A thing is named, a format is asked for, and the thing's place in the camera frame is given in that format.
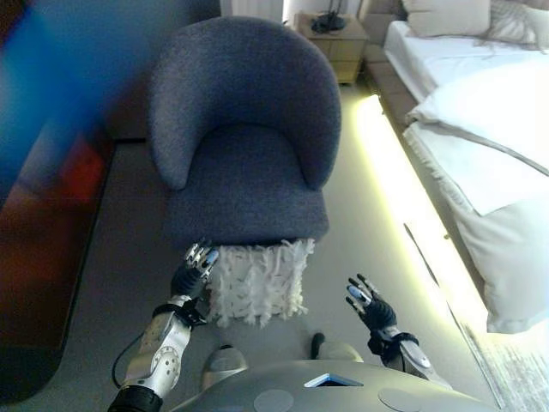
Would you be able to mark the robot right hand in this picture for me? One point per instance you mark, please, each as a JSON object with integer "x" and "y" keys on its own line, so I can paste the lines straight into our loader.
{"x": 379, "y": 313}

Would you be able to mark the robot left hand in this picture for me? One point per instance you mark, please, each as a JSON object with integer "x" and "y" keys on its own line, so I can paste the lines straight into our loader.
{"x": 186, "y": 283}

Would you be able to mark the white fringed cushion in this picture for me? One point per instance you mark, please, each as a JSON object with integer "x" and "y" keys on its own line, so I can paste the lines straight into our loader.
{"x": 257, "y": 283}

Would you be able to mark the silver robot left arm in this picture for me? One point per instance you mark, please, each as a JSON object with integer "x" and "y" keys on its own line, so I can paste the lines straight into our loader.
{"x": 165, "y": 356}

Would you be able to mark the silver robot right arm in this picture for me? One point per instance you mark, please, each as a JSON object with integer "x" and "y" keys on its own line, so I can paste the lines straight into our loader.
{"x": 414, "y": 356}

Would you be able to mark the robot right leg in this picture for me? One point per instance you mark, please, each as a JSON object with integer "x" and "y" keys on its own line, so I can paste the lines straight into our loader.
{"x": 339, "y": 349}

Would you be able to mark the robot leg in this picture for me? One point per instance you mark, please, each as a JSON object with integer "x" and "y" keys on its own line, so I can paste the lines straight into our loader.
{"x": 339, "y": 349}
{"x": 225, "y": 362}

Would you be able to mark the robot left leg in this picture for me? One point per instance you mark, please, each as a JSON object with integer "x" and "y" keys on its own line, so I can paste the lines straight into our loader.
{"x": 225, "y": 362}

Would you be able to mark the grey robot torso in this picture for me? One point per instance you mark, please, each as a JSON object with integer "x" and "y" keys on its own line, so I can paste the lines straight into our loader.
{"x": 334, "y": 395}

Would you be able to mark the grey fabric armchair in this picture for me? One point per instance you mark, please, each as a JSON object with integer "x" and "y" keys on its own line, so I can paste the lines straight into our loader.
{"x": 240, "y": 180}

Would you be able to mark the pale grey floor rug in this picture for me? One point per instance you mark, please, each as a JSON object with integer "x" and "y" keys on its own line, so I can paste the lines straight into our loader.
{"x": 514, "y": 373}

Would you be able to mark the dark floor rug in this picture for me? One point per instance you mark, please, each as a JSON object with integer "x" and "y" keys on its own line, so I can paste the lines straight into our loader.
{"x": 38, "y": 300}

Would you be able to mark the white duvet with grey trim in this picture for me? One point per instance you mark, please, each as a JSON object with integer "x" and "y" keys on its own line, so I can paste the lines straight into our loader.
{"x": 493, "y": 171}

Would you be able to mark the bed with white sheet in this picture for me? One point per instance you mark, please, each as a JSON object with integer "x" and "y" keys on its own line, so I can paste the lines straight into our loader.
{"x": 450, "y": 60}

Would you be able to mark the light wooden nightstand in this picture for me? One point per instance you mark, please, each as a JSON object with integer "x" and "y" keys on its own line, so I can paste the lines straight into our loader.
{"x": 339, "y": 47}

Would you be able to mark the white curtain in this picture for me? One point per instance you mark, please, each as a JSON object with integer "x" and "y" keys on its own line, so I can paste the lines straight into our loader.
{"x": 251, "y": 8}

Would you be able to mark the black lamp base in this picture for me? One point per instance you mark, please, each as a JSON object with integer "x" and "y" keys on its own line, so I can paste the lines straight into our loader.
{"x": 328, "y": 21}

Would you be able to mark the beige bed pillow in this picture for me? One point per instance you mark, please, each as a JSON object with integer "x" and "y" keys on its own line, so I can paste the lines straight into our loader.
{"x": 446, "y": 17}

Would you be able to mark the fringed beige pillow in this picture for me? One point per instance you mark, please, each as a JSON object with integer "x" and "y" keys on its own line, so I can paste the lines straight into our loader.
{"x": 519, "y": 21}

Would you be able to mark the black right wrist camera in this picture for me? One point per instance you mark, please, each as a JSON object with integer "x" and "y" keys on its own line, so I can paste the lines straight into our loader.
{"x": 376, "y": 345}

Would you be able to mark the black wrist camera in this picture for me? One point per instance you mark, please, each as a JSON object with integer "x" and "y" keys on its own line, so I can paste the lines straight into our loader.
{"x": 376, "y": 345}
{"x": 193, "y": 315}

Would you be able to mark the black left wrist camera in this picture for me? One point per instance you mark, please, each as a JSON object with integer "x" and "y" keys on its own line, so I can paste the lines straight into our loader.
{"x": 193, "y": 315}

